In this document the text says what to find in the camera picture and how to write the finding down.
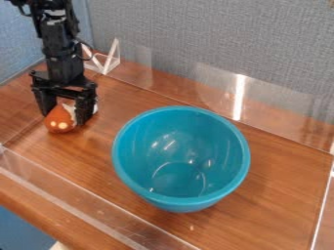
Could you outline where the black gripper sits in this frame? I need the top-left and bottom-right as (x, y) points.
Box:
(29, 49), (97, 125)

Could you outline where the blue plastic bowl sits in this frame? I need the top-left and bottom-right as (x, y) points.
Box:
(111, 105), (251, 213)

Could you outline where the clear acrylic corner bracket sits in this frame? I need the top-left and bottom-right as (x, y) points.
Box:
(83, 38), (120, 75)

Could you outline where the clear acrylic barrier wall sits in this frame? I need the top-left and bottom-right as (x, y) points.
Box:
(0, 36), (334, 250)

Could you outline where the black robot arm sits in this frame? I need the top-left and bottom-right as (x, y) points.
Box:
(8, 0), (97, 125)

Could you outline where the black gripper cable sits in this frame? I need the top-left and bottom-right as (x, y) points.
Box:
(71, 38), (95, 63)

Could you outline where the red and white toy mushroom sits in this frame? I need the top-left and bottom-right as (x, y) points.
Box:
(43, 104), (79, 133)

